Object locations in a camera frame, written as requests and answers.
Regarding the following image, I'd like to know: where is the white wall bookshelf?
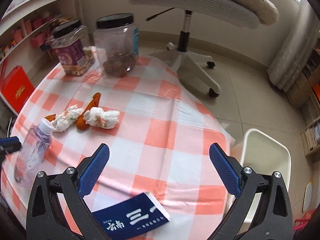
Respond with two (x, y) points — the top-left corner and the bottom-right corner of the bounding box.
(0, 0), (83, 116)

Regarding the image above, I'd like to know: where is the white bathroom scale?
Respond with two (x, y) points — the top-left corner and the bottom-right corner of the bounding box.
(302, 182), (313, 212)

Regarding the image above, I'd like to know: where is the white tissue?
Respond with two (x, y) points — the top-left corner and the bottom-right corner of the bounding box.
(84, 107), (120, 129)
(51, 105), (83, 132)

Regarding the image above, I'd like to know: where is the red gift box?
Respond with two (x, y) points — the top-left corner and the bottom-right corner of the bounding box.
(2, 66), (35, 113)

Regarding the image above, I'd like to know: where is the red stool leg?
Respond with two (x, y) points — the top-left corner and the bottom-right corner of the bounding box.
(293, 209), (316, 232)

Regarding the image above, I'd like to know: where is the long orange peel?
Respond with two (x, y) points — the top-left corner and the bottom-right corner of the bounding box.
(75, 92), (102, 131)

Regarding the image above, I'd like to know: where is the clear jar with nuts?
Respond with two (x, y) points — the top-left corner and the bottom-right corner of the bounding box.
(93, 13), (139, 77)

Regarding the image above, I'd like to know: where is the purple label nut jar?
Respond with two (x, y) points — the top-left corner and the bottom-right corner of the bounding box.
(51, 19), (95, 76)

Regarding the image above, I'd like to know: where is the grey mesh office chair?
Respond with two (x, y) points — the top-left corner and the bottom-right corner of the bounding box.
(127, 0), (262, 98)

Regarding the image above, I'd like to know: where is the white trash bin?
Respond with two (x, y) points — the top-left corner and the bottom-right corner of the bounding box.
(209, 128), (293, 239)

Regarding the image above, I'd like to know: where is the blue cigarette box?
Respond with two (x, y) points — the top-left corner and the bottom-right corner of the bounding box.
(93, 192), (170, 239)

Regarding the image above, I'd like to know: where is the red white checkered tablecloth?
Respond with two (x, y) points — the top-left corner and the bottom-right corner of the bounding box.
(12, 56), (234, 239)

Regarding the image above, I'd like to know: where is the small orange peel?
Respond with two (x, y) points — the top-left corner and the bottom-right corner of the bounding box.
(45, 114), (56, 122)

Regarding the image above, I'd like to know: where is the wooden desk with shelves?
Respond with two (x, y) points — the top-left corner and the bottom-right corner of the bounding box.
(287, 38), (319, 156)

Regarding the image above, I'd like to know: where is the clear plastic water bottle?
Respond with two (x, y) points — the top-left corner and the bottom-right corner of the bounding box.
(14, 118), (53, 188)

